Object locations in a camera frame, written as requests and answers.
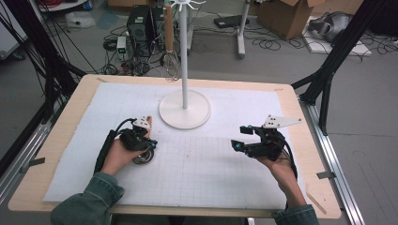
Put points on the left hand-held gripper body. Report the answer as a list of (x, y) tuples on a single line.
[(134, 140)]

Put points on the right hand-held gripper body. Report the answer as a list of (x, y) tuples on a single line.
[(267, 146)]

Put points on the white utensil rack stand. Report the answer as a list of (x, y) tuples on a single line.
[(184, 109)]

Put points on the person's left hand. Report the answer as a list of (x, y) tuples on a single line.
[(117, 157)]

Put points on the person's right hand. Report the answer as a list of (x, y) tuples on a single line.
[(283, 172)]

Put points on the white grid mat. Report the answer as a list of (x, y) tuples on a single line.
[(203, 175)]

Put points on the grey tape strip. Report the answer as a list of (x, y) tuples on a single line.
[(326, 175), (33, 164)]

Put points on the thin wooden strip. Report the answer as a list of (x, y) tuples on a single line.
[(316, 201)]

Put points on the small white electronic box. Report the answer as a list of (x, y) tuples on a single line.
[(121, 43)]

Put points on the white metal stand leg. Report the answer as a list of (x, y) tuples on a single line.
[(241, 31)]

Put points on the flat black device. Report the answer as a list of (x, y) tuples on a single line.
[(230, 21)]

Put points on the black computer tower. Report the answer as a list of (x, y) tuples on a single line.
[(159, 26), (139, 28)]

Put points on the brown cardboard box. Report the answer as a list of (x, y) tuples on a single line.
[(283, 15)]

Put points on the clear plastic bag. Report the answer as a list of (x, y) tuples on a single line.
[(79, 19)]

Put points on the grey padded headset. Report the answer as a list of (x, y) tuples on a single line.
[(331, 26)]

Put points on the white floor board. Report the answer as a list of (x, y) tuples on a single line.
[(359, 49)]

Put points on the aluminium rail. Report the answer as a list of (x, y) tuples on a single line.
[(22, 150), (331, 150)]

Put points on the black metal frame strut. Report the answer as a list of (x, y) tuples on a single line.
[(47, 56), (338, 50)]

